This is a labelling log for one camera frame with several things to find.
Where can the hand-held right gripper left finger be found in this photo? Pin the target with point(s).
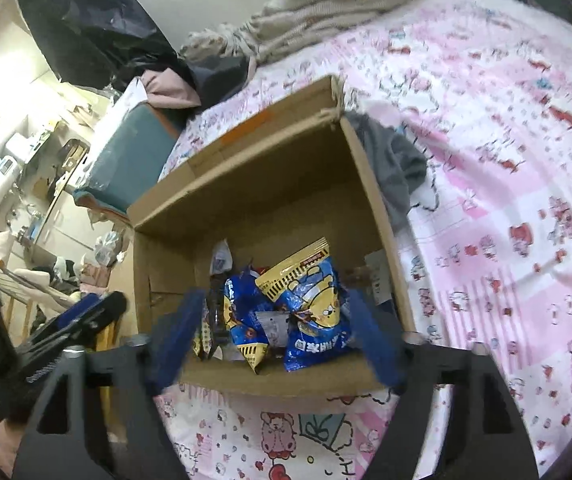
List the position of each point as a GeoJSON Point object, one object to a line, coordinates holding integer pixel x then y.
{"type": "Point", "coordinates": [178, 340]}

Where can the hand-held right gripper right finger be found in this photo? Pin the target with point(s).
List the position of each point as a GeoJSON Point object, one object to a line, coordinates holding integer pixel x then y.
{"type": "Point", "coordinates": [381, 340]}

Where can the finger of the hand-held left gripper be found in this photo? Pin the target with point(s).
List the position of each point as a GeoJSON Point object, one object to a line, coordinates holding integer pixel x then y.
{"type": "Point", "coordinates": [65, 347]}
{"type": "Point", "coordinates": [78, 310]}

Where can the small white packet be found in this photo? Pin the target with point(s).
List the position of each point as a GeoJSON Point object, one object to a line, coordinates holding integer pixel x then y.
{"type": "Point", "coordinates": [221, 259]}

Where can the cardboard box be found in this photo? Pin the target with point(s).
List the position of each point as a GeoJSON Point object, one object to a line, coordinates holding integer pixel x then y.
{"type": "Point", "coordinates": [266, 185]}

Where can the wooden rack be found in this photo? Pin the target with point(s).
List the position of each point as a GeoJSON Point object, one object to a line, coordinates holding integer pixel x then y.
{"type": "Point", "coordinates": [13, 285]}

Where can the black white cloth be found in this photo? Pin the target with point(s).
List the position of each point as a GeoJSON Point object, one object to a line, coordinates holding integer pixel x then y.
{"type": "Point", "coordinates": [58, 272]}

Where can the white plastic bag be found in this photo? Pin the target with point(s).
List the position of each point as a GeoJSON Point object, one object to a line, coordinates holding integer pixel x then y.
{"type": "Point", "coordinates": [108, 250]}

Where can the white kitchen appliance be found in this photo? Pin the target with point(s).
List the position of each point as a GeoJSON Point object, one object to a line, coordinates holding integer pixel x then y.
{"type": "Point", "coordinates": [0, 175]}

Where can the teal storage box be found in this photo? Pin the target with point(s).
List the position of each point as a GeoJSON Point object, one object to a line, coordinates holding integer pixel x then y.
{"type": "Point", "coordinates": [125, 160]}

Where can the pink printed bed sheet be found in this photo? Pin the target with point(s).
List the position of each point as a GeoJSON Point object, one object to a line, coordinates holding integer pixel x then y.
{"type": "Point", "coordinates": [491, 160]}

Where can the pink cloth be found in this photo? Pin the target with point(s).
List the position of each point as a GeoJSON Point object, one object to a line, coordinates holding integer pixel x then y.
{"type": "Point", "coordinates": [168, 91]}

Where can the dark grey cloth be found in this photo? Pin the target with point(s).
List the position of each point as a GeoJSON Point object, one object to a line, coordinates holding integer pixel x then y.
{"type": "Point", "coordinates": [218, 80]}

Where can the black plastic bag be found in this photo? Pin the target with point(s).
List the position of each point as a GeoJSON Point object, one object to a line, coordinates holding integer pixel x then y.
{"type": "Point", "coordinates": [100, 35]}

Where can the beige printed quilt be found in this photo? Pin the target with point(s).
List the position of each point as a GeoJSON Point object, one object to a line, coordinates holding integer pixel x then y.
{"type": "Point", "coordinates": [326, 5]}

